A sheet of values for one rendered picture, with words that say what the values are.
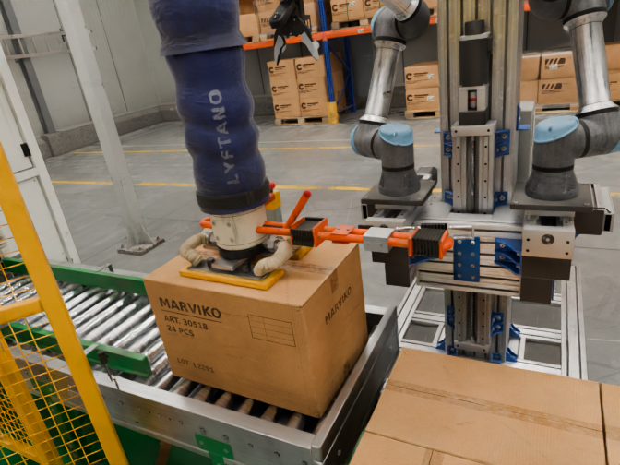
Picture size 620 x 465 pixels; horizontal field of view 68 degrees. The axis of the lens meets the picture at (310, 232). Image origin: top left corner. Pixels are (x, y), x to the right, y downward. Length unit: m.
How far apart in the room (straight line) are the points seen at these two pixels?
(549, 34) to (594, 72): 7.82
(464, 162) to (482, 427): 0.85
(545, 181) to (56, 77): 10.68
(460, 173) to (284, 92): 7.91
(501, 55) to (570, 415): 1.10
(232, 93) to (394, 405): 1.02
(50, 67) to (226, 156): 10.24
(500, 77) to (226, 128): 0.92
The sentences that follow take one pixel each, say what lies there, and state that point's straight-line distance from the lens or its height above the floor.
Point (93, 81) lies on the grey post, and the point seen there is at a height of 1.48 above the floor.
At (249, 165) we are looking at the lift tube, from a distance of 1.34.
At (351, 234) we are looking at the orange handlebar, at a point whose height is 1.09.
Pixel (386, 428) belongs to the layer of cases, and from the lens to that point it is 1.45.
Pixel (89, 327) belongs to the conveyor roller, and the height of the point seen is 0.54.
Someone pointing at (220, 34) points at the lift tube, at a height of 1.63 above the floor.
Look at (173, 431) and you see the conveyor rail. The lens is 1.72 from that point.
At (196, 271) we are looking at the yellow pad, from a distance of 1.50.
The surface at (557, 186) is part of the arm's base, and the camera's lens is 1.59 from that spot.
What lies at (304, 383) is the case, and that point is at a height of 0.68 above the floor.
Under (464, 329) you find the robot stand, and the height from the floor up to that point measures 0.42.
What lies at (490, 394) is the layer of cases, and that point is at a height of 0.54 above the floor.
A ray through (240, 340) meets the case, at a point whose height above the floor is 0.78.
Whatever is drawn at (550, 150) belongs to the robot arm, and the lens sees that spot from 1.57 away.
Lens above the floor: 1.60
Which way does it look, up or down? 23 degrees down
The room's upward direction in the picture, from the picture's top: 8 degrees counter-clockwise
